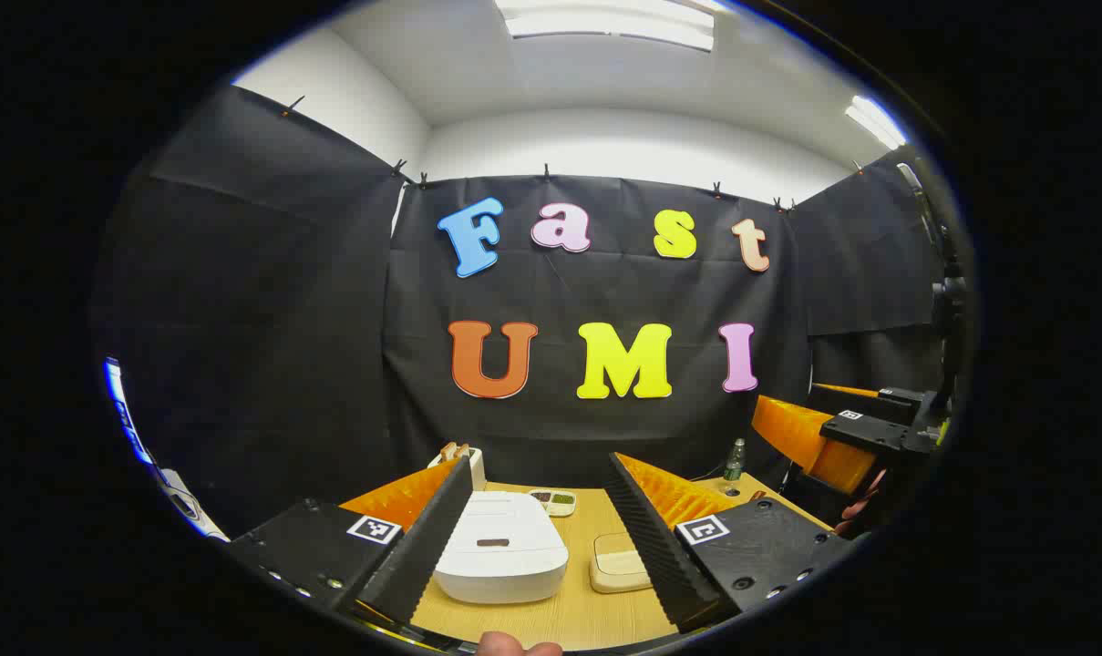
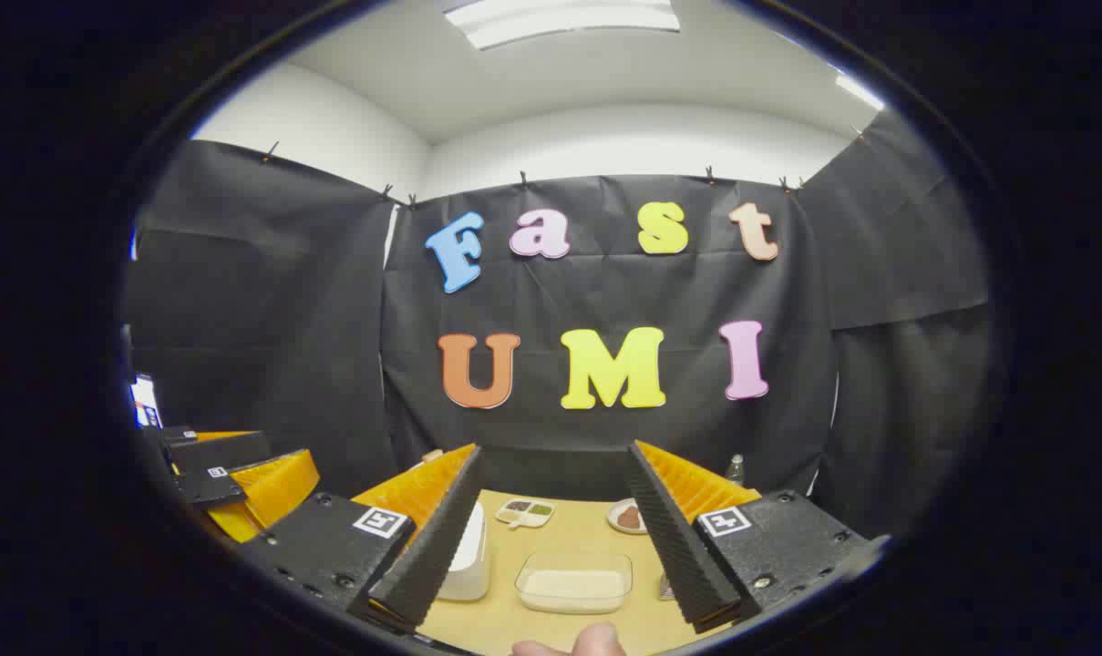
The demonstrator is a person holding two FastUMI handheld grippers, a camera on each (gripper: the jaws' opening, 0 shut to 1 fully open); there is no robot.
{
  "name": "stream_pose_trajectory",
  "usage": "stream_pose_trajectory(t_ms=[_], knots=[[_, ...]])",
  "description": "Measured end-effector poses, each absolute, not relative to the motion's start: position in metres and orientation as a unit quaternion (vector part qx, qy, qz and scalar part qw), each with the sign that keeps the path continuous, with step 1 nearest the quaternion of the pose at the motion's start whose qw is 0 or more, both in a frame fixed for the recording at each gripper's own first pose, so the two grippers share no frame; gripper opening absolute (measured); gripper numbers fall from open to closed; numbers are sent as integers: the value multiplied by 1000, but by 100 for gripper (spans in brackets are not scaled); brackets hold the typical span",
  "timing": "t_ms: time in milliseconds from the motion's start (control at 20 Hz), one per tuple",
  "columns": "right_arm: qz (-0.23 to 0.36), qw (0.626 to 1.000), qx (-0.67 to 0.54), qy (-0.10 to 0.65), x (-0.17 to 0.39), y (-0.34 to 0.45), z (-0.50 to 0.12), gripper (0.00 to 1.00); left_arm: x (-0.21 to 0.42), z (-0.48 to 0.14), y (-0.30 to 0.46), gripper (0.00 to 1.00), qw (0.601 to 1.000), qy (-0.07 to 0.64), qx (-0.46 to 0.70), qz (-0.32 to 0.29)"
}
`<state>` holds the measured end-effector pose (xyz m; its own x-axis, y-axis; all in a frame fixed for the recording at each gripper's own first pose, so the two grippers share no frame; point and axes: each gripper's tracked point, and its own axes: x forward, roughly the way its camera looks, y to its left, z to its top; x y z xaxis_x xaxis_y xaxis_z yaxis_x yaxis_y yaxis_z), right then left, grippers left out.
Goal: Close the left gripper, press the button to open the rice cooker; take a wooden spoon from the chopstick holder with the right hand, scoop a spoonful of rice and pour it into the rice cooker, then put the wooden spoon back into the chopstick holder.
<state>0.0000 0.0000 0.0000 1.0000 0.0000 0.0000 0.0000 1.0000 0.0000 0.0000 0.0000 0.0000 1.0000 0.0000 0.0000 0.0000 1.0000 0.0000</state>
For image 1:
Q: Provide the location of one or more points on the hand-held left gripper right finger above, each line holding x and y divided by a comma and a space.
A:
655, 556

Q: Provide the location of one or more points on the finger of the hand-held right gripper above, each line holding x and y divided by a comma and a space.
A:
888, 405
870, 433

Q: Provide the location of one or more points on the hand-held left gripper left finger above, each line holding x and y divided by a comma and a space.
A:
423, 547

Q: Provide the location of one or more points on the white rice cooker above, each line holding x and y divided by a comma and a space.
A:
505, 569

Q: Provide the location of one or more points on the cream rectangular tray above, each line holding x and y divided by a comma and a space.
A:
616, 565

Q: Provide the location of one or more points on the white toaster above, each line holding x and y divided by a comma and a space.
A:
476, 466

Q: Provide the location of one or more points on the white divided side dish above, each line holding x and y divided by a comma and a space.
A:
555, 499

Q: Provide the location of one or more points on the green label water bottle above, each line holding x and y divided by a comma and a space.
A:
736, 460

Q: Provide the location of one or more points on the narrow ceiling light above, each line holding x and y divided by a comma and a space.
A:
874, 120

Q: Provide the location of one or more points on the white side desk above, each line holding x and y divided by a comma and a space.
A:
193, 515

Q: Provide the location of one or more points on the black backdrop cloth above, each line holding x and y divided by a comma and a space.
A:
332, 319

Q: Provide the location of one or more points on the rectangular ceiling light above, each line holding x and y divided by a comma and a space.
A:
605, 23

